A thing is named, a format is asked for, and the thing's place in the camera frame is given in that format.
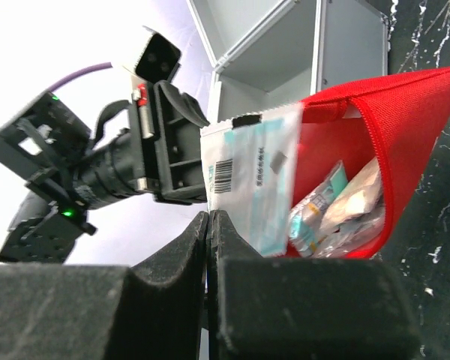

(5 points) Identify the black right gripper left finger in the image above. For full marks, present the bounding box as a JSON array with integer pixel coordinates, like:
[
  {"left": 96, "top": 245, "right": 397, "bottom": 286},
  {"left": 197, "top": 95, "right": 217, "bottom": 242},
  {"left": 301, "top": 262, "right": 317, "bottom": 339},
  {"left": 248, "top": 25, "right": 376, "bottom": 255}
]
[{"left": 0, "top": 212, "right": 209, "bottom": 359}]

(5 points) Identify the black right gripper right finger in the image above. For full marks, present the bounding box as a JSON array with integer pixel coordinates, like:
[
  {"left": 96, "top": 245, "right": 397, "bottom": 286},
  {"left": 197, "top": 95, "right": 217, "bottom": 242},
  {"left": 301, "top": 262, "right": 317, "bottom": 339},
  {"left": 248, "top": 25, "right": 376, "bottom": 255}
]
[{"left": 208, "top": 211, "right": 421, "bottom": 359}]

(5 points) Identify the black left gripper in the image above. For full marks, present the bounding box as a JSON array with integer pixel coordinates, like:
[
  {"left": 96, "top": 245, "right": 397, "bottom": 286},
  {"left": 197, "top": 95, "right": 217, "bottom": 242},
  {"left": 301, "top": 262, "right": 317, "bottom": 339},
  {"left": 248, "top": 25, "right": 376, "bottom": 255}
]
[{"left": 73, "top": 80, "right": 209, "bottom": 209}]

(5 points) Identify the white blue bandage packet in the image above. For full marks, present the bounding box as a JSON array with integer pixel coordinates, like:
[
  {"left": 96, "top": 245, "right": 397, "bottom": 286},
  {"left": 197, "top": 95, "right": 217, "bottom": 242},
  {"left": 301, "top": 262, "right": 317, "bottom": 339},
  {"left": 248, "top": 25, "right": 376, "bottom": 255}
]
[{"left": 200, "top": 102, "right": 302, "bottom": 257}]

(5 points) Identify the clear plastic medicine packet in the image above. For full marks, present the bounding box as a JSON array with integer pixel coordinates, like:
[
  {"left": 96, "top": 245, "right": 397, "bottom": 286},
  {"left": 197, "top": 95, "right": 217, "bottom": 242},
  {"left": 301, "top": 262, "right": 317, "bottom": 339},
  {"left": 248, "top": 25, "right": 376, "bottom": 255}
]
[{"left": 288, "top": 158, "right": 386, "bottom": 258}]

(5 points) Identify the red first aid kit pouch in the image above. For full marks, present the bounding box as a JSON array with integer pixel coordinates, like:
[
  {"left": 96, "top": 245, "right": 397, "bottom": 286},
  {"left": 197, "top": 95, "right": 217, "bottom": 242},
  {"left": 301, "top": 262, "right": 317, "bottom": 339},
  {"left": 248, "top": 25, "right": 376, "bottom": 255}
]
[{"left": 292, "top": 67, "right": 450, "bottom": 259}]

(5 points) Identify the grey open medicine case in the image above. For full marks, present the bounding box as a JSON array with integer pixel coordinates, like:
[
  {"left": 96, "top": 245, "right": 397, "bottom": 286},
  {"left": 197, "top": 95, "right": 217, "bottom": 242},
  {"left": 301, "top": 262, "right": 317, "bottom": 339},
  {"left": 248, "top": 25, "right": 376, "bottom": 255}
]
[{"left": 188, "top": 0, "right": 388, "bottom": 123}]

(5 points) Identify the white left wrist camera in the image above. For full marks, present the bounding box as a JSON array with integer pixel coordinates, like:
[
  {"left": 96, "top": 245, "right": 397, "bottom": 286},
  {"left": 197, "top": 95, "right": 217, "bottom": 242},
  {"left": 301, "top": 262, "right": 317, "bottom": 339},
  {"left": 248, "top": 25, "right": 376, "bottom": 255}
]
[{"left": 119, "top": 26, "right": 182, "bottom": 83}]

